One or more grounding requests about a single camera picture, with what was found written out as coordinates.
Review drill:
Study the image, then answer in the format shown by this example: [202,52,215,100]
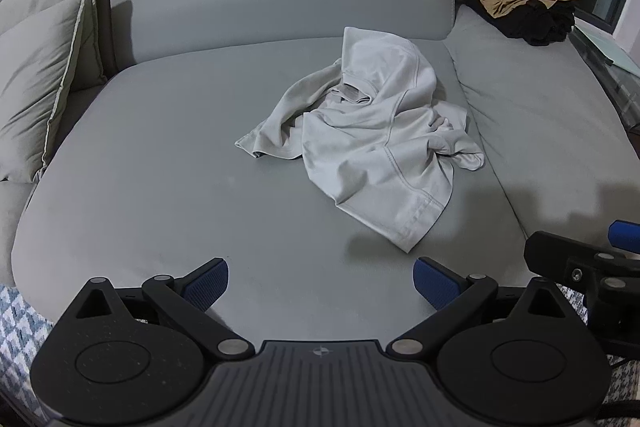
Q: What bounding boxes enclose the grey sofa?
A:
[0,0,635,325]

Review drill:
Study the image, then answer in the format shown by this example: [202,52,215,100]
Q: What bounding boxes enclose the small grey-green pillow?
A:
[0,0,98,184]

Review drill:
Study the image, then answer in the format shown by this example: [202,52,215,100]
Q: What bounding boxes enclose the pale green paper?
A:
[575,24,640,74]

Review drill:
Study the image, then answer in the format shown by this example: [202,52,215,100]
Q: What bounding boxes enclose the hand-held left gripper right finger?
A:
[385,257,585,359]

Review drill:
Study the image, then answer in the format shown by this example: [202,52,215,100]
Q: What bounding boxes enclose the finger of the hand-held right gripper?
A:
[597,220,640,279]
[524,231,640,304]

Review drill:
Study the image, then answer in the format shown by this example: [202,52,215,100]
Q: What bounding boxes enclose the light grey t-shirt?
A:
[235,26,486,254]

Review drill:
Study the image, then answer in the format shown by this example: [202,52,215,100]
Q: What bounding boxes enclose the glass side table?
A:
[569,19,640,130]

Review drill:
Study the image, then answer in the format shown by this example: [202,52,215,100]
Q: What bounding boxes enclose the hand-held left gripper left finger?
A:
[55,257,256,360]

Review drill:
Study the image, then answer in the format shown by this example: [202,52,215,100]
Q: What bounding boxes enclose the folded black garment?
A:
[460,0,577,48]

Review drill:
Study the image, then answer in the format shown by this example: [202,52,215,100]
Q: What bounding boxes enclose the blue and white patterned rug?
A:
[0,282,640,418]

